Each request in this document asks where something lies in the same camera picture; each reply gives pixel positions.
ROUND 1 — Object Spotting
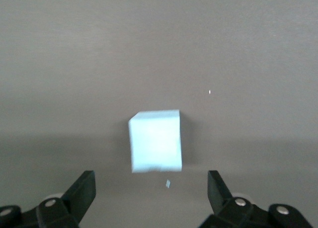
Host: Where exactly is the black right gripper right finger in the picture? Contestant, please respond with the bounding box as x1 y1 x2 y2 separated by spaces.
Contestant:
198 170 312 228

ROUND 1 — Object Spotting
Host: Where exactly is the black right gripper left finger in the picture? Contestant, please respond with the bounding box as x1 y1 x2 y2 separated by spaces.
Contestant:
0 170 97 228

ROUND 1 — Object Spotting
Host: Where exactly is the light blue foam block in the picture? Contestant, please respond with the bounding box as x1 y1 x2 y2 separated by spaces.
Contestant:
128 109 184 174

